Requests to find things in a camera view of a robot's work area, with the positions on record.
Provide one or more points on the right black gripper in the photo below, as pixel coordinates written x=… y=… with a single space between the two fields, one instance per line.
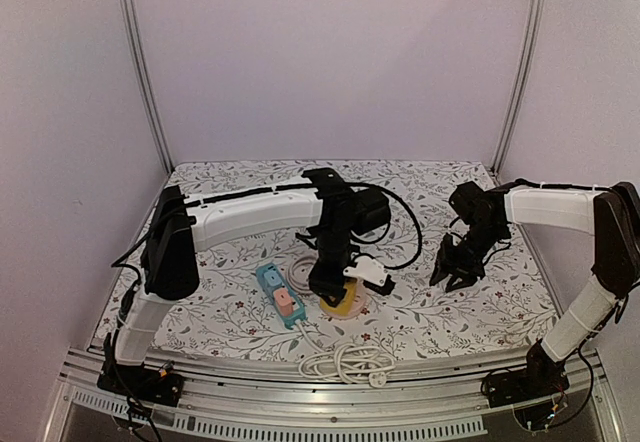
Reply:
x=465 y=260

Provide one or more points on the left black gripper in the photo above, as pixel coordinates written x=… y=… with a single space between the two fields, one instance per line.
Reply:
x=323 y=285

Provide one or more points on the yellow cube socket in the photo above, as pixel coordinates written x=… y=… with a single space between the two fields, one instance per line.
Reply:
x=345 y=305

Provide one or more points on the teal power strip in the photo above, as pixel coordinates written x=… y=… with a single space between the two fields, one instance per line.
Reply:
x=300 y=312

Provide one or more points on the pink plug adapter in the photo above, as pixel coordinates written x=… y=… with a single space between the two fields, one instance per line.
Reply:
x=284 y=302

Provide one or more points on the blue plug adapter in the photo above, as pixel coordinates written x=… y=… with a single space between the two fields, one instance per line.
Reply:
x=272 y=279

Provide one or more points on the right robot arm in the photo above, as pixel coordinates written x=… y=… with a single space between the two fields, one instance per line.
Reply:
x=589 y=233

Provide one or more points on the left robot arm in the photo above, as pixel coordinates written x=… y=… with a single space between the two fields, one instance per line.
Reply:
x=333 y=211

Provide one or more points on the floral table mat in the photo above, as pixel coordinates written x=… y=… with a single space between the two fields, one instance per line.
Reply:
x=229 y=315

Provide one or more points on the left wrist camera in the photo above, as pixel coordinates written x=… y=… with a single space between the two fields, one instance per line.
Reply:
x=373 y=274

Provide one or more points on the aluminium front rail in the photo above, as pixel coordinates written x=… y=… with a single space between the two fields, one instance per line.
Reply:
x=234 y=400

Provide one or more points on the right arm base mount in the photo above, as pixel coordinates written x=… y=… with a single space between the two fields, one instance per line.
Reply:
x=502 y=387

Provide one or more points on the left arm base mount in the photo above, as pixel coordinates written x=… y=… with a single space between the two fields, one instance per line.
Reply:
x=158 y=386

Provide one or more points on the right aluminium frame post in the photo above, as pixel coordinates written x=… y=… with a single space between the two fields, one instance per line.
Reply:
x=517 y=94

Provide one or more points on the aluminium frame post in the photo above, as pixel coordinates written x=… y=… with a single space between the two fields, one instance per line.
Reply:
x=144 y=82
x=517 y=94

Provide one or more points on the left aluminium frame post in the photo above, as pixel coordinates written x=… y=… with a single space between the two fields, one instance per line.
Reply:
x=144 y=82

